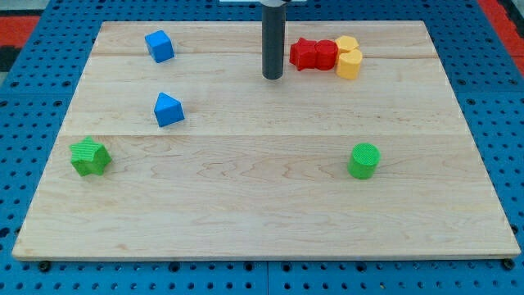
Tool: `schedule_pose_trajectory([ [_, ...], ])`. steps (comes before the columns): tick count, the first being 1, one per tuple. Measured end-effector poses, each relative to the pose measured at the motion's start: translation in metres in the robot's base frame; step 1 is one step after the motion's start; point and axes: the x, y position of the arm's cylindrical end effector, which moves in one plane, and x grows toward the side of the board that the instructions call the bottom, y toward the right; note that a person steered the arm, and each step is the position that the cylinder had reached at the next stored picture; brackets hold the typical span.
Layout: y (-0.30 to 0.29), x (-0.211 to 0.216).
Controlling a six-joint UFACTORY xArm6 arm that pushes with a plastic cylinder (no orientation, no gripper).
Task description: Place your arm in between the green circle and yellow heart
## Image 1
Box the blue cube block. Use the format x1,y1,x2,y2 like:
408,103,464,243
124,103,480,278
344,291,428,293
144,30,175,63

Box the light wooden board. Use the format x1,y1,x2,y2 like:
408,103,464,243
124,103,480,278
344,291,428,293
12,20,521,261

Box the red star block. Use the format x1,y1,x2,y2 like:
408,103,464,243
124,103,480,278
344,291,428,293
289,38,317,70

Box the red cylinder block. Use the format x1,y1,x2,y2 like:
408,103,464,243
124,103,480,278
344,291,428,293
314,39,338,70

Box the yellow hexagon block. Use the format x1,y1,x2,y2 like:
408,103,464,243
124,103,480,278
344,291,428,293
335,35,359,54

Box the yellow heart block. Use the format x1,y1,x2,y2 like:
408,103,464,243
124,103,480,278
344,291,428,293
336,49,363,79

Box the green cylinder block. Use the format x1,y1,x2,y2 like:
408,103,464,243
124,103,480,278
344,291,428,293
347,143,381,179

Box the blue triangle block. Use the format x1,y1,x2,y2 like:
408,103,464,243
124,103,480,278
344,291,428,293
154,93,185,127

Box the blue perforated base mat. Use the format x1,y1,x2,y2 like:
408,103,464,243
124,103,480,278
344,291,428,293
1,0,523,294

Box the green star block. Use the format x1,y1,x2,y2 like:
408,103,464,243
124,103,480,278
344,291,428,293
70,136,112,176

